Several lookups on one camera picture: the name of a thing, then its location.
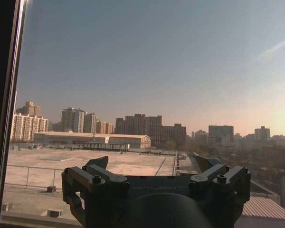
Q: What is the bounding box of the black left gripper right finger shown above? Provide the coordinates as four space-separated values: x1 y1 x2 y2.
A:
189 154 252 193

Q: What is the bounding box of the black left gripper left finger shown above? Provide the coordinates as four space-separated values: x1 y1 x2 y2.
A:
61 155 131 193

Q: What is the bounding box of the long white hall building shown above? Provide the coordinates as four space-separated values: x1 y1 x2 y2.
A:
33 132 152 150

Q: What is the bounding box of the grey slab office building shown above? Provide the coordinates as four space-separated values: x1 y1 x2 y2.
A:
208 124 234 146

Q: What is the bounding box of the tall grey tower block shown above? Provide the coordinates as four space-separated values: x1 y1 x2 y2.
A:
61 107 97 134

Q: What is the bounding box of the dark brown apartment block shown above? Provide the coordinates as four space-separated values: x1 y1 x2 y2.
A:
114 114 187 147

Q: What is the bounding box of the small pale tower building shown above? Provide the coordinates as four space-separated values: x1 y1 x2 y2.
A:
254 126 271 141

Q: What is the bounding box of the red tiled roof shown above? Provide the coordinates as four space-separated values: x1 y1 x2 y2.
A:
238 195 285 221

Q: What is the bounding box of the metal rooftop railing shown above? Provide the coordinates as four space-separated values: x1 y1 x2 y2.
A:
5 164 65 191

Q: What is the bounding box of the pale apartment block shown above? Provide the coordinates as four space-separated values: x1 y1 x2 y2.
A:
10 112 49 143

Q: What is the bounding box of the dark window frame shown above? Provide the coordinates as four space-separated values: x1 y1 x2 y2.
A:
0 0 84 228

